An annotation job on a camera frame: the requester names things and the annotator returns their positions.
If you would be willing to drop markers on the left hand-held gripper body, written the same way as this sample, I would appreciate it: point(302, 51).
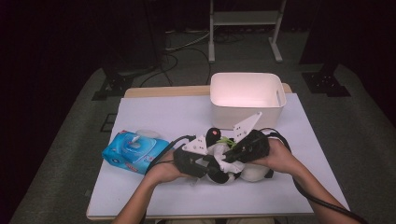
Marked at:
point(185, 160)

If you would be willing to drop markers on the white plastic bin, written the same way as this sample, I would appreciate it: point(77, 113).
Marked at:
point(246, 90)

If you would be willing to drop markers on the black stand base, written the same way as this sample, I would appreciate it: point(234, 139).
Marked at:
point(113, 85)
point(325, 84)

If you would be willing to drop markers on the white metal stand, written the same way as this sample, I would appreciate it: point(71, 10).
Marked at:
point(246, 18)

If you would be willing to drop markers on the blue wet wipes pack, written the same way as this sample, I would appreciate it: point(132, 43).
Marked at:
point(134, 152)

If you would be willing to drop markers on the white wet wipe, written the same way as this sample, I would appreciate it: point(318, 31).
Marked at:
point(222, 152)

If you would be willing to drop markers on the person's left hand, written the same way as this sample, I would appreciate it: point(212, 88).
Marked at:
point(163, 171)

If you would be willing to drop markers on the wooden table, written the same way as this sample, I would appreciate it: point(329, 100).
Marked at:
point(162, 91)

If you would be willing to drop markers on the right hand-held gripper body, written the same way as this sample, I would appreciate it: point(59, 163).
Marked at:
point(253, 144)

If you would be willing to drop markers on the person's right hand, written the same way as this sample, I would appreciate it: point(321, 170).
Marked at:
point(280, 158)

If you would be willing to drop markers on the panda plush toy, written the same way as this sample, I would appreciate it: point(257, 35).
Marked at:
point(253, 172)

